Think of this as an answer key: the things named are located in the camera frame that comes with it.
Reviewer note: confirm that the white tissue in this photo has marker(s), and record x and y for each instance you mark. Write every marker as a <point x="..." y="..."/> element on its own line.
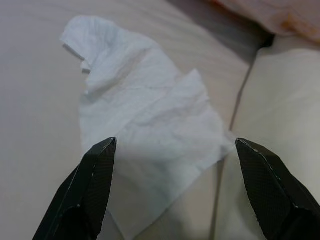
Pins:
<point x="140" y="100"/>

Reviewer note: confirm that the beige sheeted mattress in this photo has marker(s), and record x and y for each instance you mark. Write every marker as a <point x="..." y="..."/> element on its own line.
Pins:
<point x="37" y="112"/>

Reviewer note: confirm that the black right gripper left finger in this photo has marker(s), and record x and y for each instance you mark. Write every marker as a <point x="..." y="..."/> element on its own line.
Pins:
<point x="87" y="187"/>

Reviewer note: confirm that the pink pillow orange spots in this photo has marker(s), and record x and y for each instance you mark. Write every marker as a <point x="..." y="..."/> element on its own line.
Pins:
<point x="287" y="15"/>

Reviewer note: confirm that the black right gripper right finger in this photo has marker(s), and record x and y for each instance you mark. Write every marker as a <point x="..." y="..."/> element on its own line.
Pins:
<point x="280" y="195"/>

